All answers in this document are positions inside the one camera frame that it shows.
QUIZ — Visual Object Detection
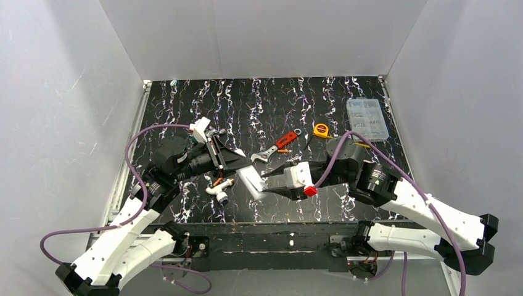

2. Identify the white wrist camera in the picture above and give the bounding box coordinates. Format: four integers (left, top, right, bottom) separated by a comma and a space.
284, 162, 318, 200
189, 117, 210, 143

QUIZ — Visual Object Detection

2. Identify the white plastic valve fitting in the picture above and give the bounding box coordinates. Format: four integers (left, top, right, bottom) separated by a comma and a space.
205, 178, 234, 205

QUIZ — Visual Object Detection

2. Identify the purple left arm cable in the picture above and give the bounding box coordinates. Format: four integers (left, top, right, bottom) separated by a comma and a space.
39, 124, 213, 295

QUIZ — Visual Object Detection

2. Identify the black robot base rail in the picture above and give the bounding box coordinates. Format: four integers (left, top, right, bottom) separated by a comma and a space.
88, 220, 455, 274

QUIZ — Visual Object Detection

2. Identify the white remote battery cover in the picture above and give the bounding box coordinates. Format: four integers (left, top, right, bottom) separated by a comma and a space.
286, 155, 302, 162

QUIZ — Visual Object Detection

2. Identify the clear plastic screw box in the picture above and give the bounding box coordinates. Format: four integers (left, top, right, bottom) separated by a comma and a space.
346, 98, 389, 142

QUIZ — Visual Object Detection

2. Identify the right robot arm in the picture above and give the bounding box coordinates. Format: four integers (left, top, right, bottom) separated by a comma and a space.
270, 137, 499, 276

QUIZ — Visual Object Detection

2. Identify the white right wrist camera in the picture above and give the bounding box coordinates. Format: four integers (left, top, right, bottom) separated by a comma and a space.
284, 162, 318, 200

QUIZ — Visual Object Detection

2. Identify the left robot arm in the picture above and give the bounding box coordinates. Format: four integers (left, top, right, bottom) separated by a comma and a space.
56, 134, 310, 295

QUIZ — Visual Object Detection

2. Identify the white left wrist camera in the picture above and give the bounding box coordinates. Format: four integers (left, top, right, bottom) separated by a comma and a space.
189, 117, 210, 143

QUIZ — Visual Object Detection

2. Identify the red handled ratchet wrench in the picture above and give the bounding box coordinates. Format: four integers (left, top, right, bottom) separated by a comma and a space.
250, 128, 302, 163

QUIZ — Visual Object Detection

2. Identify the yellow tape measure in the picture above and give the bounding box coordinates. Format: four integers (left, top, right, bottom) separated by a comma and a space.
313, 123, 331, 139

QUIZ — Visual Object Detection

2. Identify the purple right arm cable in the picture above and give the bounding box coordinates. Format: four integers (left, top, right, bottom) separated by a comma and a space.
312, 131, 467, 296

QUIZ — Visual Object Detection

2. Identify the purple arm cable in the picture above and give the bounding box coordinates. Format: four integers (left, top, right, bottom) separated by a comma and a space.
39, 124, 213, 295
312, 131, 467, 296

